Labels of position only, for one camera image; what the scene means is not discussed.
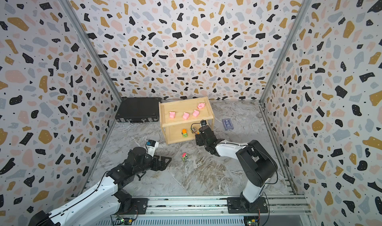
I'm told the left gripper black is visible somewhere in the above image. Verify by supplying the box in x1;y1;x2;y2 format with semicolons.
133;153;172;176

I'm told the green orange mixer truck toy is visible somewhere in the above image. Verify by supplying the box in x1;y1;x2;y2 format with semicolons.
182;129;188;138

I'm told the green pink mixer truck toy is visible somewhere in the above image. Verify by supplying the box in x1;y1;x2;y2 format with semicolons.
182;153;188;162

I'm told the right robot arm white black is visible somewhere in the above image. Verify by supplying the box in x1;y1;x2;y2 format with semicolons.
196;125;278;213

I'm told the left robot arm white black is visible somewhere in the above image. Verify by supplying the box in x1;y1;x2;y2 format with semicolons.
29;147;172;226

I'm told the wooden two-tier shelf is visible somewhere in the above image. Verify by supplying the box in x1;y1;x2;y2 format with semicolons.
159;97;215;145

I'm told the blue card deck box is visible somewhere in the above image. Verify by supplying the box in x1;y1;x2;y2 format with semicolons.
222;119;234;131

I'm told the black briefcase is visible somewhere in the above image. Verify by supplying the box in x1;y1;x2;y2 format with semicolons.
115;97;162;124

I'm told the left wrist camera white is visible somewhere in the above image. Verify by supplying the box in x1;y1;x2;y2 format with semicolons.
145;140;159;157

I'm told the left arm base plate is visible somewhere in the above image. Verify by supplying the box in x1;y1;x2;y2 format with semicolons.
116;198;149;215

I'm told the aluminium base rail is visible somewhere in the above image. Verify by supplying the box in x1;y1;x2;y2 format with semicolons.
64;195;311;226

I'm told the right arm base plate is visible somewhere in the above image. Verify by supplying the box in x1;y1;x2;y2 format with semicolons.
227;197;269;214

